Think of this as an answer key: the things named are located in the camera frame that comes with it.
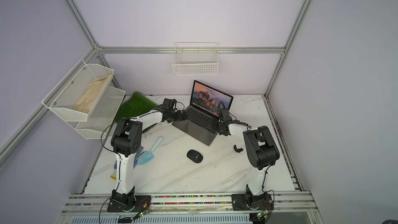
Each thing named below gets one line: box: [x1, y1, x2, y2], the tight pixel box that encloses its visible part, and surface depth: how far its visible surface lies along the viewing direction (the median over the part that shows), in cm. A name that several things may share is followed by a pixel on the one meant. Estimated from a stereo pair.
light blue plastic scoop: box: [137, 136, 164, 165], surface depth 92 cm
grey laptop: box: [171, 79, 234, 147], surface depth 106 cm
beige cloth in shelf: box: [73, 74, 111, 114], surface depth 81 cm
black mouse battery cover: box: [233, 144, 244, 153], surface depth 95 cm
